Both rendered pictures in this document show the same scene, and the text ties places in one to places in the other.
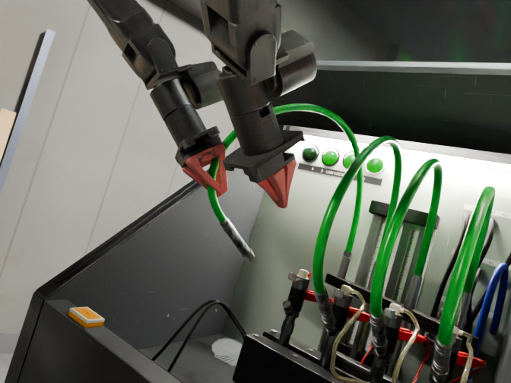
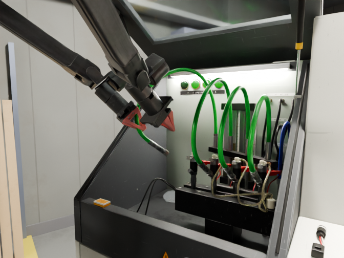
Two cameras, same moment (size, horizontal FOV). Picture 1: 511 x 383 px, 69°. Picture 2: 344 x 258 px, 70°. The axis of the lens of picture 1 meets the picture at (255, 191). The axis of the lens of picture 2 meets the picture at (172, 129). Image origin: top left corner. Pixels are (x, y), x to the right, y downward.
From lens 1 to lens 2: 0.24 m
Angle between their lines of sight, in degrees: 9
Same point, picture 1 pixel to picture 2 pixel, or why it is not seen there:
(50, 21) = (7, 36)
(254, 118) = (147, 101)
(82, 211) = (68, 143)
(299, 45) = (157, 62)
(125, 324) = (118, 199)
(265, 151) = (157, 112)
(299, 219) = (189, 121)
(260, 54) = (141, 79)
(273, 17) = (141, 64)
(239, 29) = (129, 76)
